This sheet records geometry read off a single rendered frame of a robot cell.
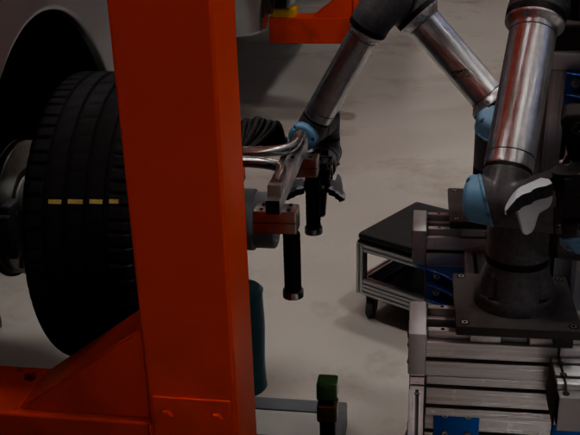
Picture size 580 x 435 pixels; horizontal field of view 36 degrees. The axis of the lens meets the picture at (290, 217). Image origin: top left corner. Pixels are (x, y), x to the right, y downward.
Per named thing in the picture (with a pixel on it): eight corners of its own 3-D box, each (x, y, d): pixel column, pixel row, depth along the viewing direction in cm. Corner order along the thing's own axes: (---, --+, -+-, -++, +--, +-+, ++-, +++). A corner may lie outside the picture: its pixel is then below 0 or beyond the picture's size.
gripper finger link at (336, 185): (343, 181, 213) (324, 170, 221) (343, 204, 215) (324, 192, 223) (354, 179, 214) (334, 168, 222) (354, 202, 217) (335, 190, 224)
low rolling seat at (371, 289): (415, 276, 364) (418, 198, 351) (494, 300, 342) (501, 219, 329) (353, 316, 334) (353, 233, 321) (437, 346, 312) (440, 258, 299)
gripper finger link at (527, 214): (510, 249, 105) (565, 226, 109) (506, 203, 103) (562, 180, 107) (491, 243, 108) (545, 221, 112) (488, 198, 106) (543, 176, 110)
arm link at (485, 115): (467, 171, 207) (469, 115, 202) (479, 154, 219) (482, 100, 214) (519, 176, 203) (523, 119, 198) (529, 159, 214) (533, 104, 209)
